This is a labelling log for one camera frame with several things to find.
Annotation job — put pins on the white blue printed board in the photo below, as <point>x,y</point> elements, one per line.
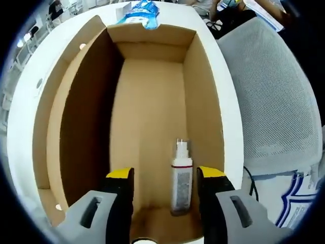
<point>299,203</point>

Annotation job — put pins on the grey mesh office chair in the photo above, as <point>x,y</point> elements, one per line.
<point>269,96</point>

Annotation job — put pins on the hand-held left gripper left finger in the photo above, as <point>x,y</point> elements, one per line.
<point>119,203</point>

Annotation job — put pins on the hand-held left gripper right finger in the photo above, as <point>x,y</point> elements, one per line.
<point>213,211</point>

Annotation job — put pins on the brown cardboard shoe box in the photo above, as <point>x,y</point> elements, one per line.
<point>152,101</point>

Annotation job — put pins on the blue soft wet wipes pack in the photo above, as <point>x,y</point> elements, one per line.
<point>149,10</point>

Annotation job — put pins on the small white box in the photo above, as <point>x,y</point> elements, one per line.
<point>121,11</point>

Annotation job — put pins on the white spray bottle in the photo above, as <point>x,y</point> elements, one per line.
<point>181,178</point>

